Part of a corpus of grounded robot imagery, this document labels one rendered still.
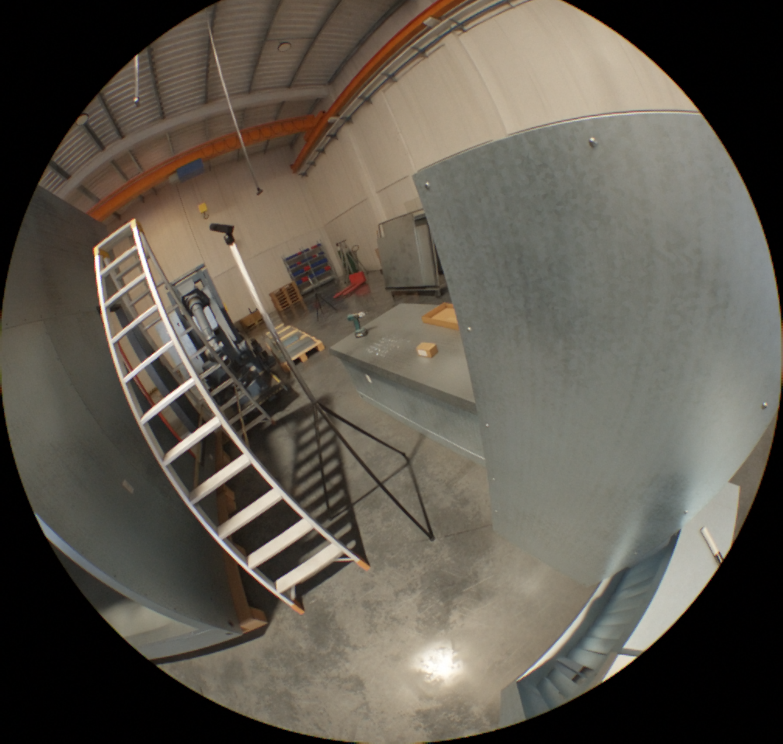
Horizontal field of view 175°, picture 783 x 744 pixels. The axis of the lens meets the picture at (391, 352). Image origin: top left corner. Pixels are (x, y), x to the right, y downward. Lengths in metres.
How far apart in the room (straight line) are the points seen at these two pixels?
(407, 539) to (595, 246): 1.58
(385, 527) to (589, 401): 1.45
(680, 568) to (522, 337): 0.74
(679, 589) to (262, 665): 1.93
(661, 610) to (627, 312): 0.68
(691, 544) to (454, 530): 1.22
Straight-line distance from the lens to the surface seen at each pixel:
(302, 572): 1.62
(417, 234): 4.78
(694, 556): 0.88
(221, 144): 10.23
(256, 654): 2.05
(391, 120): 8.00
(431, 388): 1.40
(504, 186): 0.41
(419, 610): 1.53
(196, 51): 8.38
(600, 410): 0.51
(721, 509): 0.98
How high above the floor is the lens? 1.48
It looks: 26 degrees down
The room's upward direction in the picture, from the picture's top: 22 degrees counter-clockwise
